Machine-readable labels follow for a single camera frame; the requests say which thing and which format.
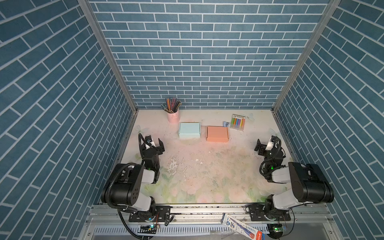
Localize mint green paper box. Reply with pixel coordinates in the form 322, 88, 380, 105
179, 122, 201, 139

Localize pink paper box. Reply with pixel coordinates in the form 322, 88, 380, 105
207, 126, 229, 143

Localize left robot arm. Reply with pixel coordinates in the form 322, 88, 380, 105
101, 133, 165, 218

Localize white red toothpaste box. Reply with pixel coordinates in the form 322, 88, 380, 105
222, 214, 265, 240

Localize clear case of markers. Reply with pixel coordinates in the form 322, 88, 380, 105
230, 114, 246, 131

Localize pink pencil cup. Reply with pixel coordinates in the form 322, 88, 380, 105
167, 111, 180, 124

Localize bundle of coloured pencils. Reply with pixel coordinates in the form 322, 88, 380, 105
161, 98, 182, 114

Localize left green circuit board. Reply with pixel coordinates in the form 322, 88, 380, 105
138, 225, 158, 235

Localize green circuit board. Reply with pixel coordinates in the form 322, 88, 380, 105
267, 224, 285, 240
138, 225, 158, 235

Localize right green circuit board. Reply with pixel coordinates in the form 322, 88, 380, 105
267, 224, 285, 240

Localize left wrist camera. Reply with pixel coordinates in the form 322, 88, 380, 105
145, 135, 156, 149

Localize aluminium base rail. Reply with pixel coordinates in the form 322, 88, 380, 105
80, 204, 342, 240

